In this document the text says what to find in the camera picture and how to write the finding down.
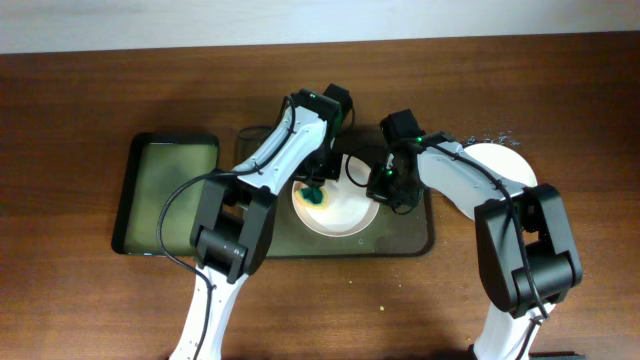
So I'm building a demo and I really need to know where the green yellow sponge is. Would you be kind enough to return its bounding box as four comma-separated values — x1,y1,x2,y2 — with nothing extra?
293,181,329,209

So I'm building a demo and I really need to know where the pink plate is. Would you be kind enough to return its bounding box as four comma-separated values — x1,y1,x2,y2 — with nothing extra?
291,154,379,237

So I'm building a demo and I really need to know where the grey plate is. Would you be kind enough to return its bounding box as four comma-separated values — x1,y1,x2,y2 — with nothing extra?
439,142,539,221

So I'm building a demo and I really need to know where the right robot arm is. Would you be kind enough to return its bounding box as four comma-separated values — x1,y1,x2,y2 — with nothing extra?
366,110,583,359

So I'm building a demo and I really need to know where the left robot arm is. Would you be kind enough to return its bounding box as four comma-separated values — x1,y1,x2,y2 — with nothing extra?
171,84,353,359

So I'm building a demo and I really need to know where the dark brown serving tray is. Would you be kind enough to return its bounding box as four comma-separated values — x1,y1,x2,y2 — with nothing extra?
235,125,435,260

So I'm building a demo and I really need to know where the black sponge tray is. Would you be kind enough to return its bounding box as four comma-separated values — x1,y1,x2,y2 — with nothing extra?
111,132,219,256

